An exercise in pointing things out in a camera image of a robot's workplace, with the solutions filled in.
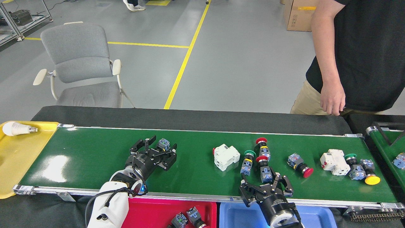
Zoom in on black floor cable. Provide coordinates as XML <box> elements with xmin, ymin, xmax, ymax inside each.
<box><xmin>52</xmin><ymin>0</ymin><xmax>78</xmax><ymax>8</ymax></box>

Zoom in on white circuit breaker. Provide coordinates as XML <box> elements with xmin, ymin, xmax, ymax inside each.
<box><xmin>320</xmin><ymin>149</ymin><xmax>351</xmax><ymax>176</ymax></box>
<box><xmin>213</xmin><ymin>144</ymin><xmax>240</xmax><ymax>172</ymax></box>

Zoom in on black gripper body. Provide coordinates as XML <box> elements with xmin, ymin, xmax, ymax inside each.
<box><xmin>126</xmin><ymin>154</ymin><xmax>157</xmax><ymax>181</ymax></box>
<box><xmin>258</xmin><ymin>192</ymin><xmax>298</xmax><ymax>224</ymax></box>

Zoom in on black equipment case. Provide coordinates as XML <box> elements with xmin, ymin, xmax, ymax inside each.
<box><xmin>11</xmin><ymin>9</ymin><xmax>34</xmax><ymax>26</ymax></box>

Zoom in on yellow plastic tray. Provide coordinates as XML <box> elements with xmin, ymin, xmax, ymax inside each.
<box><xmin>0</xmin><ymin>121</ymin><xmax>59</xmax><ymax>199</ymax></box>

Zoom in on white light bulb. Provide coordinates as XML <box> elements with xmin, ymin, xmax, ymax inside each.
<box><xmin>3</xmin><ymin>122</ymin><xmax>38</xmax><ymax>136</ymax></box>

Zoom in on brown cardboard box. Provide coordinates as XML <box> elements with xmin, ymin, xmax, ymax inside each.
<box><xmin>283</xmin><ymin>0</ymin><xmax>318</xmax><ymax>32</ymax></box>

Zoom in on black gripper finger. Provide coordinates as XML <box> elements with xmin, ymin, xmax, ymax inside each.
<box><xmin>130</xmin><ymin>136</ymin><xmax>157</xmax><ymax>155</ymax></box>
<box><xmin>272</xmin><ymin>173</ymin><xmax>294</xmax><ymax>195</ymax></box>
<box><xmin>239</xmin><ymin>180</ymin><xmax>263</xmax><ymax>206</ymax></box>
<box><xmin>152</xmin><ymin>143</ymin><xmax>178</xmax><ymax>171</ymax></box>

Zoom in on black metal guide bracket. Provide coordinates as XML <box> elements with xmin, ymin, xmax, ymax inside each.
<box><xmin>373</xmin><ymin>122</ymin><xmax>405</xmax><ymax>147</ymax></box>

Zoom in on green conveyor belt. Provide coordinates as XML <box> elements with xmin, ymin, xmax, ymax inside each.
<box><xmin>366</xmin><ymin>126</ymin><xmax>405</xmax><ymax>190</ymax></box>
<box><xmin>13</xmin><ymin>123</ymin><xmax>405</xmax><ymax>213</ymax></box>

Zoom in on grey office chair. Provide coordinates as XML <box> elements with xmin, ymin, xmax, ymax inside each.
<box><xmin>33</xmin><ymin>22</ymin><xmax>136</xmax><ymax>109</ymax></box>

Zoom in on person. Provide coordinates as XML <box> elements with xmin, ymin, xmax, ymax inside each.
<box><xmin>290</xmin><ymin>0</ymin><xmax>405</xmax><ymax>116</ymax></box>
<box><xmin>123</xmin><ymin>0</ymin><xmax>146</xmax><ymax>12</ymax></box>

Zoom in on blue plastic bin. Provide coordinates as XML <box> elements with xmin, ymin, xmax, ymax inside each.
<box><xmin>219</xmin><ymin>202</ymin><xmax>337</xmax><ymax>228</ymax></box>

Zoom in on black roller chain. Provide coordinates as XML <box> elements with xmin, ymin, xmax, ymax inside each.
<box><xmin>350</xmin><ymin>211</ymin><xmax>405</xmax><ymax>222</ymax></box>

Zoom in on silver metal rack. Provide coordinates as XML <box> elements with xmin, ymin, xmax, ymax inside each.
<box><xmin>0</xmin><ymin>0</ymin><xmax>53</xmax><ymax>46</ymax></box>

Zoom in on person's right hand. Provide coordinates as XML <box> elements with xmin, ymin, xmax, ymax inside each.
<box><xmin>320</xmin><ymin>84</ymin><xmax>346</xmax><ymax>115</ymax></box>

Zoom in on red plastic bin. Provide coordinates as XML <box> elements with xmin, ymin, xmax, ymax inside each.
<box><xmin>120</xmin><ymin>197</ymin><xmax>217</xmax><ymax>228</ymax></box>

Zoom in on yellow push button switch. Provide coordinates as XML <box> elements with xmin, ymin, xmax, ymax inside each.
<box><xmin>360</xmin><ymin>159</ymin><xmax>381</xmax><ymax>186</ymax></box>

